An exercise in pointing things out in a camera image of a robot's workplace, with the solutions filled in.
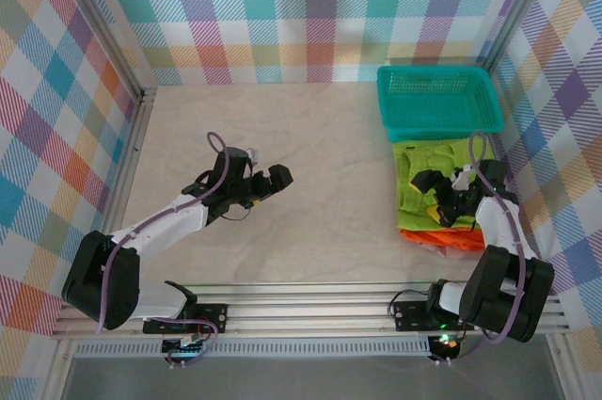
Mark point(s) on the orange shorts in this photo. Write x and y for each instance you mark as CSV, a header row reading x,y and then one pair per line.
x,y
437,237

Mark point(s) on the lime green shorts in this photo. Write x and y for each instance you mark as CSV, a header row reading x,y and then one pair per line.
x,y
414,212

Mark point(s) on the pink shorts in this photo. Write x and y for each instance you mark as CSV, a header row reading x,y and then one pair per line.
x,y
451,253

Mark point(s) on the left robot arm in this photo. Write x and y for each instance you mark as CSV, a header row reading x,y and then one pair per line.
x,y
174,221

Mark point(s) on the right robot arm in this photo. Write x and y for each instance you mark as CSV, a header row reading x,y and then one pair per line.
x,y
498,226

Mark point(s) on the teal plastic basket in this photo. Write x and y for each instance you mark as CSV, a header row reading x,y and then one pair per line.
x,y
437,99

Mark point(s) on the aluminium base beam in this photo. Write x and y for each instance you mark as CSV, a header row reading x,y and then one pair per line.
x,y
305,310

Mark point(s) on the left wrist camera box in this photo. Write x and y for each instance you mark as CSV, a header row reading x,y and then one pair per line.
x,y
232,162

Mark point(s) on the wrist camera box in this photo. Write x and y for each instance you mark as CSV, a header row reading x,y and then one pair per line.
x,y
232,162
491,176

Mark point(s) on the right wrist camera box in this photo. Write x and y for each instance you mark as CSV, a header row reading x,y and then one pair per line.
x,y
491,176

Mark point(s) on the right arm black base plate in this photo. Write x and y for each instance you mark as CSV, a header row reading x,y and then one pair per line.
x,y
409,315

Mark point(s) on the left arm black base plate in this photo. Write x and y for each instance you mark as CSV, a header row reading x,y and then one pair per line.
x,y
211,315

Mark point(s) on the aluminium frame post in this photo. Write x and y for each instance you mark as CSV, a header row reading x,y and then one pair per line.
x,y
517,9
103,28

